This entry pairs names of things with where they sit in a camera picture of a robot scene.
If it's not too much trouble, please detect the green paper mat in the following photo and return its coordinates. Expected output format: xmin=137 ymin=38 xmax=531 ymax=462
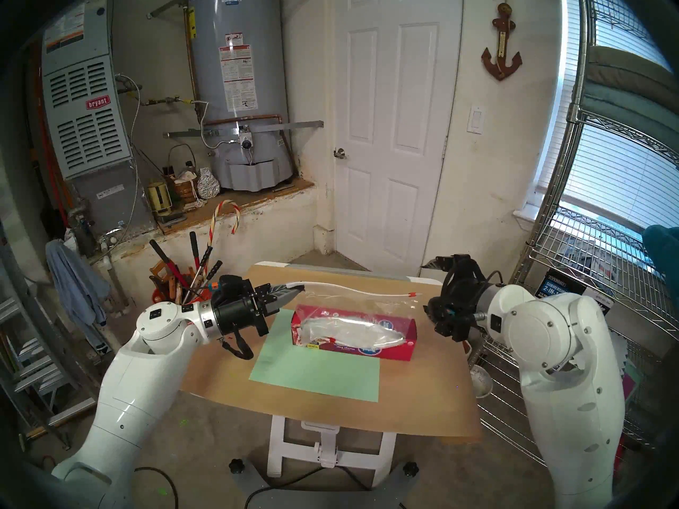
xmin=248 ymin=309 xmax=381 ymax=403

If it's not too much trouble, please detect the grey bryant furnace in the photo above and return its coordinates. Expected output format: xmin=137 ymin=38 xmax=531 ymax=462
xmin=40 ymin=0 xmax=154 ymax=238

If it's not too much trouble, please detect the galvanized metal strap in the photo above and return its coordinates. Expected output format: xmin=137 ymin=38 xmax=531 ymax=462
xmin=147 ymin=0 xmax=191 ymax=20
xmin=163 ymin=120 xmax=324 ymax=139

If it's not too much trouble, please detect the foil wrapped lump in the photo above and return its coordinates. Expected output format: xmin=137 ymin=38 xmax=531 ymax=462
xmin=196 ymin=167 xmax=221 ymax=199

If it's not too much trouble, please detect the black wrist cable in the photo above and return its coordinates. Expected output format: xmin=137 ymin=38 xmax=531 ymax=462
xmin=424 ymin=269 xmax=504 ymax=334
xmin=220 ymin=328 xmax=255 ymax=361

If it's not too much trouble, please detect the wicker basket with handle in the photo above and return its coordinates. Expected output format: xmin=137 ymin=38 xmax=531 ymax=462
xmin=167 ymin=144 xmax=198 ymax=204

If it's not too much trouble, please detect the utility pump retail box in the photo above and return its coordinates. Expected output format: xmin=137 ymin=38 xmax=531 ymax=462
xmin=533 ymin=269 xmax=615 ymax=317

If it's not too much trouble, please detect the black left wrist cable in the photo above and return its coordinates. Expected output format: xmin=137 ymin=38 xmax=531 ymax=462
xmin=220 ymin=328 xmax=255 ymax=361

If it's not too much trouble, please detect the white pvc pipe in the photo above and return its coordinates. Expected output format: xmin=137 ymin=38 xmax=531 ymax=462
xmin=93 ymin=253 xmax=137 ymax=371

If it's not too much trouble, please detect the long wooden pole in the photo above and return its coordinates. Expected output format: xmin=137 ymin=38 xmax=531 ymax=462
xmin=21 ymin=397 xmax=101 ymax=441

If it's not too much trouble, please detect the red cardboard box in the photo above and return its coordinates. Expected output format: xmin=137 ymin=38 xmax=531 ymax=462
xmin=290 ymin=303 xmax=419 ymax=362

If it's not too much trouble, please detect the pink paper sheet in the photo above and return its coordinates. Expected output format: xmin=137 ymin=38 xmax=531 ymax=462
xmin=622 ymin=362 xmax=640 ymax=403

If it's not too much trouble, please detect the teal cloth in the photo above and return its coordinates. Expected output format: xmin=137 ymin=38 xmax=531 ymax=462
xmin=642 ymin=224 xmax=679 ymax=286

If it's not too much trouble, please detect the orange plastic bucket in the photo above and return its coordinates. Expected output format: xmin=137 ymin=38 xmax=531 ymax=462
xmin=150 ymin=286 xmax=184 ymax=308

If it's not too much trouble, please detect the white table stand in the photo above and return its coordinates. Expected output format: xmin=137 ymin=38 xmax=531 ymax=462
xmin=267 ymin=415 xmax=398 ymax=487

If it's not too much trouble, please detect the yellow tin canister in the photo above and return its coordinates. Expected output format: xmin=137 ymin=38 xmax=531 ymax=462
xmin=146 ymin=180 xmax=173 ymax=217

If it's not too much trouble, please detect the clear ziplock bag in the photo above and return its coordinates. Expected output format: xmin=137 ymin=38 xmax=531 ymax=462
xmin=286 ymin=281 xmax=423 ymax=356

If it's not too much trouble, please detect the white heater cable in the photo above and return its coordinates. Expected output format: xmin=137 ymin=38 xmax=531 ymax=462
xmin=192 ymin=100 xmax=239 ymax=149

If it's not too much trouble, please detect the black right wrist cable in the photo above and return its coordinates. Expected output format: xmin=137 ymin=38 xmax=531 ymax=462
xmin=424 ymin=269 xmax=504 ymax=334

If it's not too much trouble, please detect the white scalloped paper sheet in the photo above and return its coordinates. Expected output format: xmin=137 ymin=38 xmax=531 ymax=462
xmin=607 ymin=328 xmax=632 ymax=377

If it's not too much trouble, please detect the chrome wire shelf rack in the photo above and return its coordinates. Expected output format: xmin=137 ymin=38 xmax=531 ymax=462
xmin=469 ymin=0 xmax=679 ymax=501

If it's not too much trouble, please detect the olive grey cushion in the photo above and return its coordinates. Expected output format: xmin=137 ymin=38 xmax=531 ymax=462
xmin=586 ymin=46 xmax=679 ymax=98

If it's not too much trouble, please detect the window with white blinds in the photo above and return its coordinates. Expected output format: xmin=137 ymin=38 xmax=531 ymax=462
xmin=536 ymin=0 xmax=679 ymax=233

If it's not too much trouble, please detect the white panel door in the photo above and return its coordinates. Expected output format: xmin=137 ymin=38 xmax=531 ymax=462
xmin=333 ymin=0 xmax=465 ymax=278

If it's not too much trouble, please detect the white window sill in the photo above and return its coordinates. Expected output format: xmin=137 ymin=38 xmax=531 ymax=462
xmin=513 ymin=206 xmax=550 ymax=233

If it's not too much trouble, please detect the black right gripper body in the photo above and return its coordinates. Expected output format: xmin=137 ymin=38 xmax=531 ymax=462
xmin=439 ymin=253 xmax=500 ymax=341

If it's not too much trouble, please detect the wooden ledge board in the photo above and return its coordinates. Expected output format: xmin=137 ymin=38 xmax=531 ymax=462
xmin=156 ymin=178 xmax=315 ymax=235

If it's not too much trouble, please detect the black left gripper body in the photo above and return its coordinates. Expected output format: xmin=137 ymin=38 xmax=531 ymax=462
xmin=210 ymin=275 xmax=280 ymax=338

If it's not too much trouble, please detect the grey water heater tank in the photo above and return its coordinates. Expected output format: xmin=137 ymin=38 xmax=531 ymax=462
xmin=186 ymin=0 xmax=298 ymax=191

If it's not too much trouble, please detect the clear glass bowl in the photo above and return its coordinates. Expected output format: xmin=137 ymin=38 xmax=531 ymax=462
xmin=469 ymin=365 xmax=494 ymax=400

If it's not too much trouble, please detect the brown anchor wall thermometer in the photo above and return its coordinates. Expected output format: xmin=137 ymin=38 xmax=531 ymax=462
xmin=481 ymin=0 xmax=523 ymax=82

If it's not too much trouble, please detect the teal grey cushion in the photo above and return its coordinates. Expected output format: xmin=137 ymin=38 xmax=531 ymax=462
xmin=576 ymin=81 xmax=679 ymax=153

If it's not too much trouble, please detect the blue hanging towel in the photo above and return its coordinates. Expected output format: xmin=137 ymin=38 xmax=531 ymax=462
xmin=45 ymin=239 xmax=112 ymax=355

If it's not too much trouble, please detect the aluminium step ladder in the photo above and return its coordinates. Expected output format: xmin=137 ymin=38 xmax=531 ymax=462
xmin=0 ymin=222 xmax=123 ymax=450

